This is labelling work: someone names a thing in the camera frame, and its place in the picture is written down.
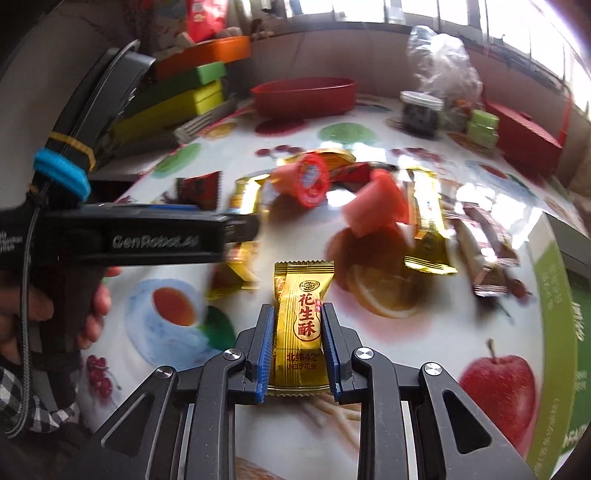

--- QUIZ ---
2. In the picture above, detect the striped black white box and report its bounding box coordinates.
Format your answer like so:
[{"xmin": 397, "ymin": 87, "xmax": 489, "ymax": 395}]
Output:
[{"xmin": 172, "ymin": 97, "xmax": 238, "ymax": 145}]

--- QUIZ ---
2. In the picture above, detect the long gold snack bar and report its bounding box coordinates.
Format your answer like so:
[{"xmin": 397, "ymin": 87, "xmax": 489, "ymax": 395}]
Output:
[{"xmin": 205, "ymin": 173, "xmax": 270, "ymax": 302}]

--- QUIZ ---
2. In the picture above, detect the dark jar with white lid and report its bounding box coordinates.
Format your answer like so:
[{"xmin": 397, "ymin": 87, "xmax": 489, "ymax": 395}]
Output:
[{"xmin": 400, "ymin": 90, "xmax": 444, "ymax": 137}]

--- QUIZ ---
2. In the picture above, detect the orange box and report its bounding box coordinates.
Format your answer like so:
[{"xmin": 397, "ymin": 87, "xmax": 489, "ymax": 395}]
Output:
[{"xmin": 154, "ymin": 36, "xmax": 252, "ymax": 82}]

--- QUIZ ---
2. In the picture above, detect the yellow peanut candy packet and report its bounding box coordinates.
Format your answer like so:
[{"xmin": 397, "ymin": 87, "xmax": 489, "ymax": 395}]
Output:
[{"xmin": 270, "ymin": 260, "xmax": 335, "ymax": 396}]

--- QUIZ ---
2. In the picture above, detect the clear plastic bag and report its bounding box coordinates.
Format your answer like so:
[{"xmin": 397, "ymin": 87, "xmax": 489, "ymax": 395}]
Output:
[{"xmin": 406, "ymin": 25, "xmax": 483, "ymax": 106}]

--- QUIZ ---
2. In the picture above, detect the pink jelly cup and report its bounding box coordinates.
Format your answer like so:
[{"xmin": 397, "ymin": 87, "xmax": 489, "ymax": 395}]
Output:
[{"xmin": 342, "ymin": 169, "xmax": 410, "ymax": 237}]

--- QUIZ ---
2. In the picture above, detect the gold snack packet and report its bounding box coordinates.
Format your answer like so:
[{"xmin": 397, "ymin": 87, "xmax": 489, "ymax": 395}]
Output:
[{"xmin": 405, "ymin": 168, "xmax": 458, "ymax": 276}]

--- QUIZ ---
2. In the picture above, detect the white red nougat packet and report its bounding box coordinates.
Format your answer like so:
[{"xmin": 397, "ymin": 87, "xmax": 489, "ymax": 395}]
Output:
[{"xmin": 450, "ymin": 215, "xmax": 508, "ymax": 298}]

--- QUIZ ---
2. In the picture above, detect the red lidded jelly cup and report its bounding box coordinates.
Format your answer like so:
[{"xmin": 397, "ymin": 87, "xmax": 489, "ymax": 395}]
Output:
[{"xmin": 270, "ymin": 153, "xmax": 332, "ymax": 209}]

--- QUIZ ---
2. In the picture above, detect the green white cardboard box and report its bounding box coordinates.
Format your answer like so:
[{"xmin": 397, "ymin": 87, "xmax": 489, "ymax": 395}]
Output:
[{"xmin": 527, "ymin": 213, "xmax": 590, "ymax": 479}]

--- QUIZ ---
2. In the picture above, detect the left hand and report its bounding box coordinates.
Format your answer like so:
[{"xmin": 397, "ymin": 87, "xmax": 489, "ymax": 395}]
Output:
[{"xmin": 1, "ymin": 272, "xmax": 111, "ymax": 365}]

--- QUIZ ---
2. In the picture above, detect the red oval bowl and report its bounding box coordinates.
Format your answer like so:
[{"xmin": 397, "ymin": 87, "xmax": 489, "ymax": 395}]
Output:
[{"xmin": 250, "ymin": 77, "xmax": 356, "ymax": 120}]

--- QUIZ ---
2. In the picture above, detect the green plastic jar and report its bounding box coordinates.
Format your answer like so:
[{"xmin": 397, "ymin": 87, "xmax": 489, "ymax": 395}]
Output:
[{"xmin": 467, "ymin": 110, "xmax": 499, "ymax": 149}]

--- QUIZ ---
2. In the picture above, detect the yellow box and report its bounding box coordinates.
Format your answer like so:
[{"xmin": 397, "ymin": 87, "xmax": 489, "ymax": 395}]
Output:
[{"xmin": 113, "ymin": 80, "xmax": 224, "ymax": 144}]

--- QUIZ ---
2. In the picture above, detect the red snack bag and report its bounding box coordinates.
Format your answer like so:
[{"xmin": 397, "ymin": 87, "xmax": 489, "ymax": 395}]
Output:
[{"xmin": 185, "ymin": 0, "xmax": 228, "ymax": 43}]

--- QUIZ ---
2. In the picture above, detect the red black candy wrapper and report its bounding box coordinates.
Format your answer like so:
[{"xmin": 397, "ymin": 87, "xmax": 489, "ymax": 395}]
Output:
[{"xmin": 175, "ymin": 171, "xmax": 221, "ymax": 211}]

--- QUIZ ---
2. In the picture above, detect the plaid left sleeve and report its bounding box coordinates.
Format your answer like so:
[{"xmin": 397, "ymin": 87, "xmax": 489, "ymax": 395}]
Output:
[{"xmin": 0, "ymin": 354, "xmax": 82, "ymax": 437}]

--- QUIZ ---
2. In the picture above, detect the red basket with handle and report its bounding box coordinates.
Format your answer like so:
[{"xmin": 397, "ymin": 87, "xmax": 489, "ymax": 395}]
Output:
[{"xmin": 485, "ymin": 95, "xmax": 573, "ymax": 178}]

